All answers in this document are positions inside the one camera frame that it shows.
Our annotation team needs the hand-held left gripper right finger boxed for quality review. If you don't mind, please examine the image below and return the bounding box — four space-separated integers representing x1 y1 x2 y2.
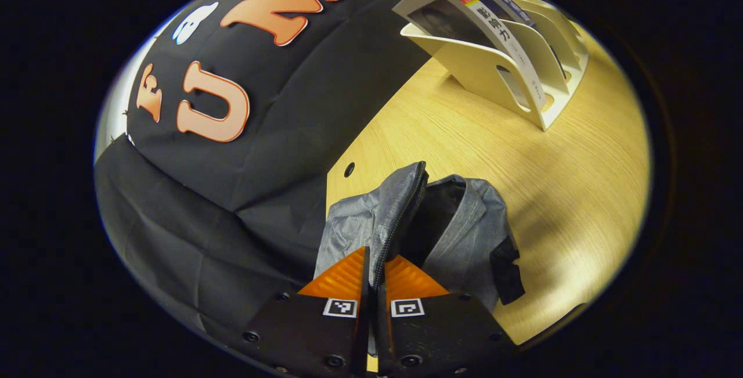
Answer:
377 255 518 378

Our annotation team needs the grey schoolbag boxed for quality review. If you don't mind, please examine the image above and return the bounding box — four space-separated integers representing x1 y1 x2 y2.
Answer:
313 161 526 357

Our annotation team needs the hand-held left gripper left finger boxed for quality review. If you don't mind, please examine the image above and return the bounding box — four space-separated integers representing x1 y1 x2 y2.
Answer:
241 246 373 378

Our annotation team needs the white bookshelf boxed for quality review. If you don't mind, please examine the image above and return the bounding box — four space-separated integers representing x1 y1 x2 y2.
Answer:
400 0 590 132

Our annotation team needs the white book with grey photo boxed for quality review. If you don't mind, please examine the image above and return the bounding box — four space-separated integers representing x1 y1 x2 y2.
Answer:
392 0 549 112

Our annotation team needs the black backdrop cloth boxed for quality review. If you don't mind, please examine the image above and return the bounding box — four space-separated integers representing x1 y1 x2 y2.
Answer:
93 0 445 345

